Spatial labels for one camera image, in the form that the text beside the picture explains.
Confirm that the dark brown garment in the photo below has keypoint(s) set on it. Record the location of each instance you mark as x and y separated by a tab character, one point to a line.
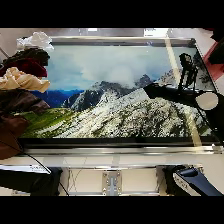
10	133

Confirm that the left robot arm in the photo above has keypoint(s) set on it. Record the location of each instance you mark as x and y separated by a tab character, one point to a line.
23	181

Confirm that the dark green garment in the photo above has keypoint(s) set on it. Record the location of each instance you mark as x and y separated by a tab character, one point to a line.
28	55

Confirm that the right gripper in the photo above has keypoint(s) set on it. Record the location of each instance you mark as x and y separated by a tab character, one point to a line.
163	92

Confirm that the grey-brown garment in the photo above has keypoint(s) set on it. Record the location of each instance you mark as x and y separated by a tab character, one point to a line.
23	101

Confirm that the red garment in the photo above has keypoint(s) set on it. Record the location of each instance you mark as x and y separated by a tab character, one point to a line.
30	68

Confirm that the silver frame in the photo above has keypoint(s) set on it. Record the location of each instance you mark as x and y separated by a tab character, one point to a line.
113	150

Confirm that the white garment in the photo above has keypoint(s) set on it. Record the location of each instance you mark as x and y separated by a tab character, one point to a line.
36	40

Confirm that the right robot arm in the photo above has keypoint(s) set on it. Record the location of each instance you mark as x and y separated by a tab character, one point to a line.
213	123

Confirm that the beige garment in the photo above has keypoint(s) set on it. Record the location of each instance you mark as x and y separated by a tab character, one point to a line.
20	81

